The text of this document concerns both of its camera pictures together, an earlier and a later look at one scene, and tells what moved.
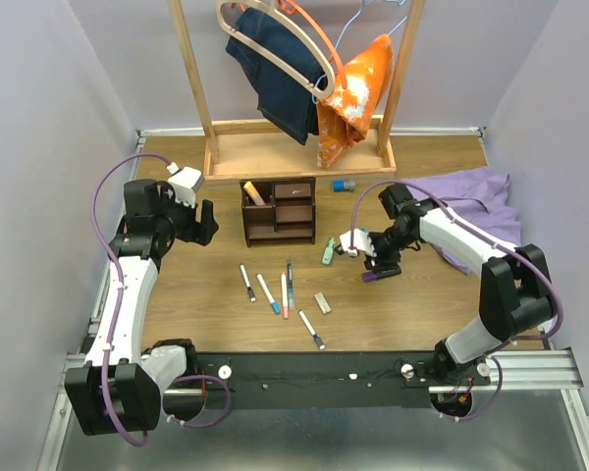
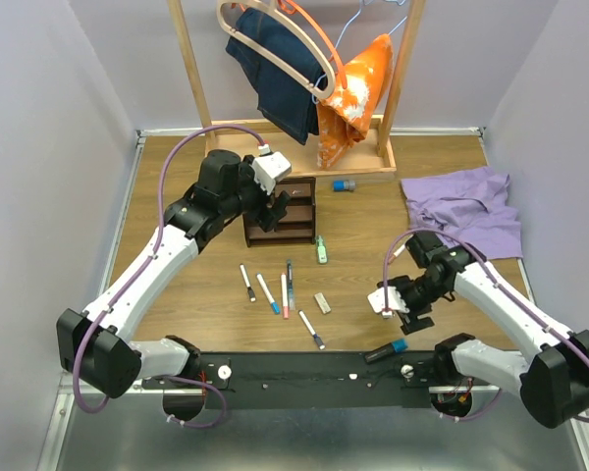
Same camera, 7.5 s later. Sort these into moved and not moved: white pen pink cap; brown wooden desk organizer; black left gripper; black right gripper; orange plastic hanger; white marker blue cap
Moved: black left gripper; black right gripper
Not moved: white marker blue cap; white pen pink cap; brown wooden desk organizer; orange plastic hanger
